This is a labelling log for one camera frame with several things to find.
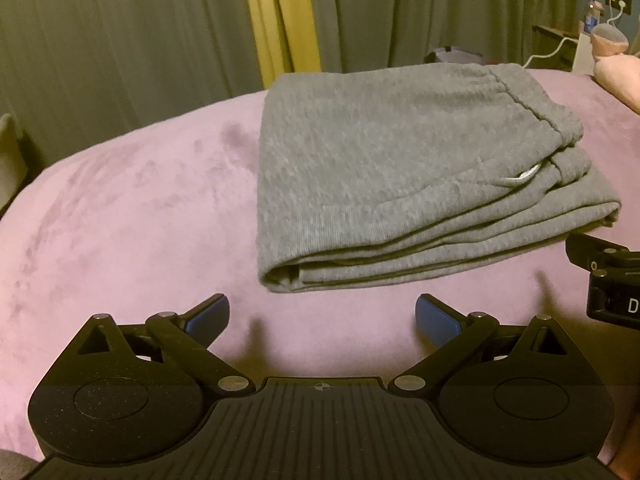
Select grey-green curtain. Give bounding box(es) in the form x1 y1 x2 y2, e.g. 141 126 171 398
1 0 578 170

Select grey sweatpants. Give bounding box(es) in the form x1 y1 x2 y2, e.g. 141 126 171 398
257 64 622 292

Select white charging cable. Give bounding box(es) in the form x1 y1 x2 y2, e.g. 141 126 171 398
522 1 629 68

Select pink bed blanket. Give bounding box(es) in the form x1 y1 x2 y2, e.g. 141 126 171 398
1 92 639 478

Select white drawstring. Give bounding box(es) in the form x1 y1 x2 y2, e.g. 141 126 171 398
499 162 542 188

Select wall power socket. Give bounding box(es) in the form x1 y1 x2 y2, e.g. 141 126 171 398
605 0 632 23

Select dark bedside table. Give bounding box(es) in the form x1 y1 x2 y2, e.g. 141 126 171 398
528 25 578 72

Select plastic water bottle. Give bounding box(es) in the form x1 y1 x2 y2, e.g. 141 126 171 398
582 0 603 35

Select yellow curtain strip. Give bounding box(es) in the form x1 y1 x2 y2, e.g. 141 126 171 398
247 0 321 88

